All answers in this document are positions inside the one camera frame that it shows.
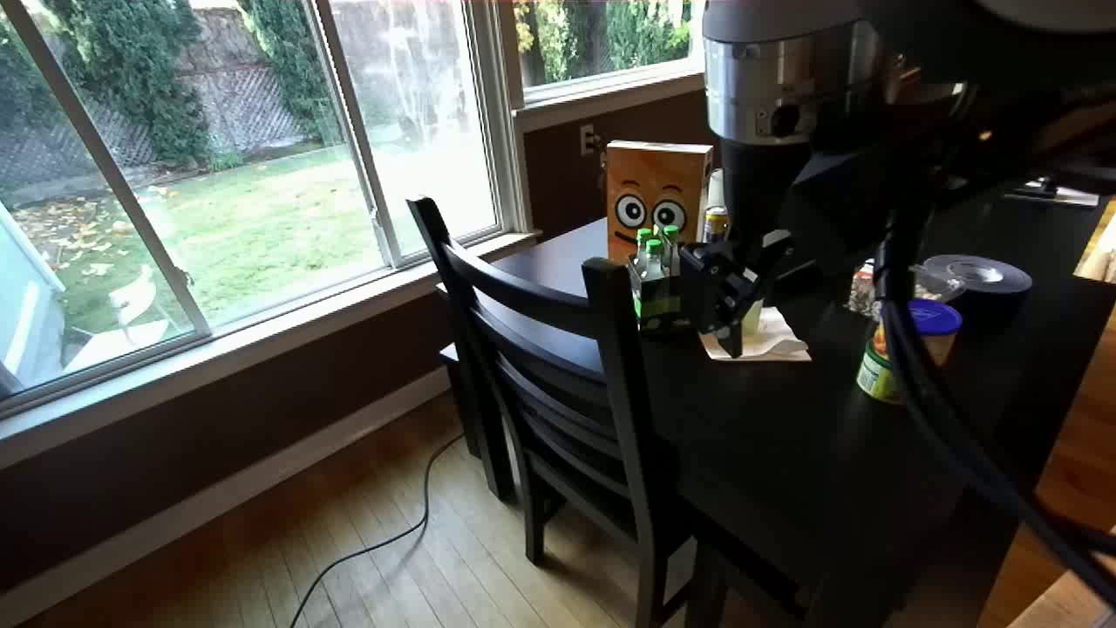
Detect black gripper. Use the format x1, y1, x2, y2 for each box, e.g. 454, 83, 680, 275
695, 136, 844, 359

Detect white paper napkin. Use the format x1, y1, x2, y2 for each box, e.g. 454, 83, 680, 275
695, 296, 817, 365

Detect yellow and blue can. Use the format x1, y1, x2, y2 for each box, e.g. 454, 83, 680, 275
700, 204, 733, 250

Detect clear plastic food container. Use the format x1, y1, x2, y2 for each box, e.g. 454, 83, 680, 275
844, 255, 970, 319

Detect orange cartoon face cereal box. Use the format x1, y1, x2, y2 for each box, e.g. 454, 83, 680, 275
598, 136, 714, 267

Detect jar with blue lid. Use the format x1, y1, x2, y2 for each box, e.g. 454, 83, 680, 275
851, 296, 966, 410

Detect black wooden chair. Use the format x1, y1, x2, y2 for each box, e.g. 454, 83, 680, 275
400, 193, 700, 628

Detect white papers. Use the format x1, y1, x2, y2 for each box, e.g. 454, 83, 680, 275
1004, 174, 1103, 211

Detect white window frame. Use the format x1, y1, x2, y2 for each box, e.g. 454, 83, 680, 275
0, 0, 708, 424

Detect black floor cable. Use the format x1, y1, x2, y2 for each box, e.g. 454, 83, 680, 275
286, 430, 466, 628

